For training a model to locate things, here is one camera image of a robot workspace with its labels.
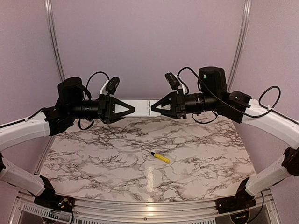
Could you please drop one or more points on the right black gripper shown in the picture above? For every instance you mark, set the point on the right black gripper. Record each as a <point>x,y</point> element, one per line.
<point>175,100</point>

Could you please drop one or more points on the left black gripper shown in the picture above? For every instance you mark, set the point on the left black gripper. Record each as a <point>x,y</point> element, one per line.
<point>106,108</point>

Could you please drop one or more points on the yellow handled screwdriver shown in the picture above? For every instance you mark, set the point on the yellow handled screwdriver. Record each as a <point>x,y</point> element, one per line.
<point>162,158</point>

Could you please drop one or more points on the white remote control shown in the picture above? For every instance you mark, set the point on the white remote control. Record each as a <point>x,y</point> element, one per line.
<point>142,107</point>

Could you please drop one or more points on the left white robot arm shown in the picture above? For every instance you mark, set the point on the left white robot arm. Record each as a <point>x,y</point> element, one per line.
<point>74,102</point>

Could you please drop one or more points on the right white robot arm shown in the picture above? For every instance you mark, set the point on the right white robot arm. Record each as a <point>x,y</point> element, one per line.
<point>240,108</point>

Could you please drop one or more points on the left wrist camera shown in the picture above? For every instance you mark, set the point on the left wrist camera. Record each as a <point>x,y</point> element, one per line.
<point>110,86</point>

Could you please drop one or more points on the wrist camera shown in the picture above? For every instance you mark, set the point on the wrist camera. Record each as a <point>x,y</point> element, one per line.
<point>175,82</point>
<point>110,86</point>

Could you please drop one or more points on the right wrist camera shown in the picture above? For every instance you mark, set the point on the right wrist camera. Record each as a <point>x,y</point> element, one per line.
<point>175,82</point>

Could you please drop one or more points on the front aluminium frame rail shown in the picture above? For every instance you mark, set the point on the front aluminium frame rail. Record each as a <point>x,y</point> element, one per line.
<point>88,211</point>

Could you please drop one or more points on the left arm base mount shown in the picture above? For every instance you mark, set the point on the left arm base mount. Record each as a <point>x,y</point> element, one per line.
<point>49,199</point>

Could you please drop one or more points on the left aluminium corner post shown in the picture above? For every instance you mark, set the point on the left aluminium corner post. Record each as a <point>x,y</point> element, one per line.
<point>54,40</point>

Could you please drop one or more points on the aluminium corner post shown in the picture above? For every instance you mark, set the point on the aluminium corner post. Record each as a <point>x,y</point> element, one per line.
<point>240,42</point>
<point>54,40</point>

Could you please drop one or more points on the right aluminium corner post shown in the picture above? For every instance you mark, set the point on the right aluminium corner post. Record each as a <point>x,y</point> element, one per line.
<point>240,42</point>

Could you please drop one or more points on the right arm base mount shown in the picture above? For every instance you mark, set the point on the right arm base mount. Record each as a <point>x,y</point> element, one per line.
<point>241,200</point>

